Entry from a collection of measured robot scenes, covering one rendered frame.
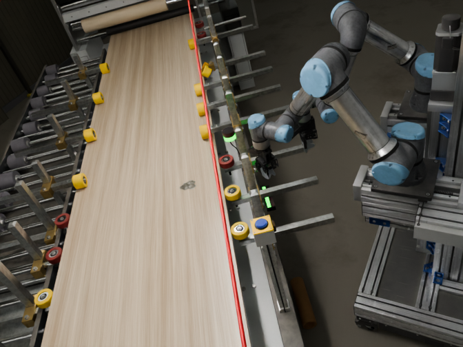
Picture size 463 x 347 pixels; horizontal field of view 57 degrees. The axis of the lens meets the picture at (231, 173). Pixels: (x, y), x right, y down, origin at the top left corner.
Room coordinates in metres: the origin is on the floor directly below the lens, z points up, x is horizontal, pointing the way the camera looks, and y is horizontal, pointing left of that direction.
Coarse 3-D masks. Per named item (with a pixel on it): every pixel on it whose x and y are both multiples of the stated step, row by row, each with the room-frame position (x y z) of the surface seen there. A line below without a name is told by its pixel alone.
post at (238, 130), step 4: (236, 128) 1.74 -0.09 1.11; (240, 128) 1.74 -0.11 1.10; (236, 132) 1.73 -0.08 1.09; (240, 132) 1.73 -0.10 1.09; (236, 136) 1.73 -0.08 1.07; (240, 136) 1.73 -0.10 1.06; (240, 140) 1.73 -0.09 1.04; (244, 140) 1.73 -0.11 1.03; (240, 144) 1.73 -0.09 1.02; (244, 144) 1.73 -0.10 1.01; (240, 148) 1.73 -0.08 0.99; (244, 148) 1.73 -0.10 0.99; (240, 152) 1.73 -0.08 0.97; (244, 152) 1.73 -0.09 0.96
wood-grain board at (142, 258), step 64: (128, 64) 3.37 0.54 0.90; (192, 64) 3.02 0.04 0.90; (128, 128) 2.40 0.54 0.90; (192, 128) 2.18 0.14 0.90; (128, 192) 1.77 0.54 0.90; (192, 192) 1.62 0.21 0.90; (64, 256) 1.45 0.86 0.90; (128, 256) 1.33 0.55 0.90; (192, 256) 1.22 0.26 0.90; (64, 320) 1.09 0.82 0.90; (128, 320) 1.00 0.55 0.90; (192, 320) 0.92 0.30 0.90
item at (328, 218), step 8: (320, 216) 1.28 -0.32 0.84; (328, 216) 1.27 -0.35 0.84; (288, 224) 1.29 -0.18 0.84; (296, 224) 1.28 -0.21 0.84; (304, 224) 1.26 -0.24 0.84; (312, 224) 1.26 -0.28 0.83; (320, 224) 1.26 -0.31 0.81; (280, 232) 1.27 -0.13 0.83; (288, 232) 1.26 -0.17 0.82; (240, 240) 1.28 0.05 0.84; (248, 240) 1.27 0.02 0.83
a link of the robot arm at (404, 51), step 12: (336, 12) 1.74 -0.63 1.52; (336, 24) 1.70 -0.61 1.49; (372, 24) 1.71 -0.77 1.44; (372, 36) 1.69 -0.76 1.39; (384, 36) 1.69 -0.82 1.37; (396, 36) 1.71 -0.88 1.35; (384, 48) 1.69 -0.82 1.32; (396, 48) 1.68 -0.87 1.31; (408, 48) 1.69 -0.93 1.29; (420, 48) 1.69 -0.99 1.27; (396, 60) 1.71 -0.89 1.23; (408, 60) 1.66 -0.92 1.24
